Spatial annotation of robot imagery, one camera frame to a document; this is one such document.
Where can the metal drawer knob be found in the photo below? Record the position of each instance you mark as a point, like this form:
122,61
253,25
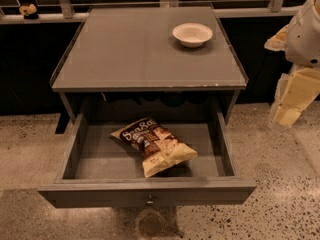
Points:
150,201

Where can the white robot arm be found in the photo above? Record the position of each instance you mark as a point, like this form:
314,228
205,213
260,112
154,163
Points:
300,40

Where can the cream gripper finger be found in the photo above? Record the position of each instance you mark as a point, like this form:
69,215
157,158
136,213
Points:
278,41
294,93

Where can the brown sea salt chip bag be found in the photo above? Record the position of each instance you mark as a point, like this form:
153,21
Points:
160,149

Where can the white paper bowl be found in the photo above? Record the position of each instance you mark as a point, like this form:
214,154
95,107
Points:
192,35

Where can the grey open top drawer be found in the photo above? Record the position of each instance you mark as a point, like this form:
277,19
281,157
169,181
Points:
100,171

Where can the small yellow black object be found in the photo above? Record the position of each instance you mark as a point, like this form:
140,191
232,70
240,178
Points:
28,11

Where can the grey cabinet counter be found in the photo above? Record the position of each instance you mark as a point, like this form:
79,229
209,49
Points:
133,49

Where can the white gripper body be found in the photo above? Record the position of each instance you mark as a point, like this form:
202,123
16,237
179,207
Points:
304,40

